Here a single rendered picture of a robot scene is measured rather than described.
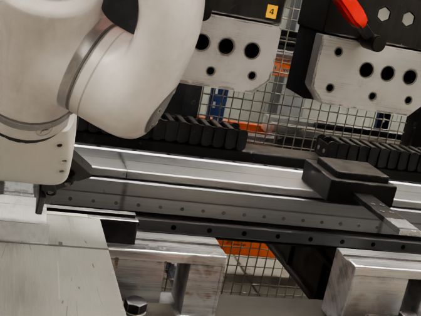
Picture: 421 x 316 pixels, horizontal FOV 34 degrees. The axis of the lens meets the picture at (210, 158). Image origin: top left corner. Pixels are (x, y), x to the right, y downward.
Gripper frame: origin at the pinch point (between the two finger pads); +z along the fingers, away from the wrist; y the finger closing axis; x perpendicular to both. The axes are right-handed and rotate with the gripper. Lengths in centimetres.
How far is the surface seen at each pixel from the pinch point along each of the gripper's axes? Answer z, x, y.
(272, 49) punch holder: -14.2, -12.8, -25.7
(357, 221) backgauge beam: 26, -15, -58
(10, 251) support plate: -1.9, 7.7, -0.4
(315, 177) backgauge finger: 21, -20, -48
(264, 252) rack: 159, -75, -101
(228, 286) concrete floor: 202, -80, -101
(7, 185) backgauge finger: 9.0, -6.0, 0.2
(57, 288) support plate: -6.6, 13.3, -4.5
